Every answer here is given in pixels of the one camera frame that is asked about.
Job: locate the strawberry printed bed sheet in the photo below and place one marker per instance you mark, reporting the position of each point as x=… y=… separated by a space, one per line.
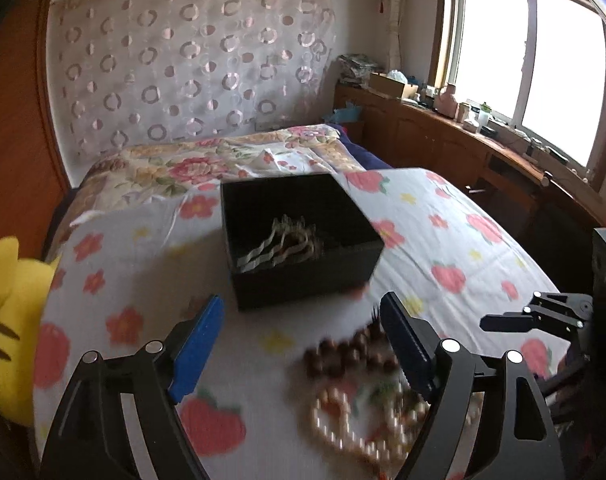
x=263 y=325

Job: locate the black jewelry box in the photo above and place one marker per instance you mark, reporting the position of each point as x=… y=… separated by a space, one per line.
x=293 y=285

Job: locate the stack of folded cloths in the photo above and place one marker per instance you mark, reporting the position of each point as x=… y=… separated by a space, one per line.
x=357 y=67

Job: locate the patterned window curtain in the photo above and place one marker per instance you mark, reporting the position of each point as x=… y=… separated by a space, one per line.
x=394 y=15

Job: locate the floral quilt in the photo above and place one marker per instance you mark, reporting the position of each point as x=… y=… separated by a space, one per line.
x=183 y=170

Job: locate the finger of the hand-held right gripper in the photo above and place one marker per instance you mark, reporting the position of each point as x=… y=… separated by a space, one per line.
x=513 y=323
x=558 y=302

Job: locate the green lid bottle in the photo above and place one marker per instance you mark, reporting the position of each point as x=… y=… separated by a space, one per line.
x=483 y=116

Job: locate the dark wooden chair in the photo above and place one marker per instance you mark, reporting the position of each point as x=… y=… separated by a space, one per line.
x=558 y=220

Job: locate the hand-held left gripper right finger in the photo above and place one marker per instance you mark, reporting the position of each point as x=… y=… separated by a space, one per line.
x=408 y=352

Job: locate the cardboard box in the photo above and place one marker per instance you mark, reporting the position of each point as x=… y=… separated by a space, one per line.
x=385 y=86

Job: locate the yellow plush toy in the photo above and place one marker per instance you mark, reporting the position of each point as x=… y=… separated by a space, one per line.
x=13 y=310

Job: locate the window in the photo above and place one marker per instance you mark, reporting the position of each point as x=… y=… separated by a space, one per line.
x=533 y=60

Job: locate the blue paper bag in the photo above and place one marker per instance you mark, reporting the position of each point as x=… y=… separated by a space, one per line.
x=348 y=112

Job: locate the navy blanket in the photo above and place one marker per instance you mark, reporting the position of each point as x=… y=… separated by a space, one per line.
x=365 y=157

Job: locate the pink kettle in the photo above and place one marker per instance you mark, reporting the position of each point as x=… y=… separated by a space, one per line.
x=447 y=100

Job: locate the wooden cabinet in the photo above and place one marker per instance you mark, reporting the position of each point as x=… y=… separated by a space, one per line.
x=423 y=135

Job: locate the circle patterned sheer curtain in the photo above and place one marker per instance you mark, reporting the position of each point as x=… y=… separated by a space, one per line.
x=193 y=60

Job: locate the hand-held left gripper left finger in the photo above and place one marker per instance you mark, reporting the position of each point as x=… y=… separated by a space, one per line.
x=198 y=355

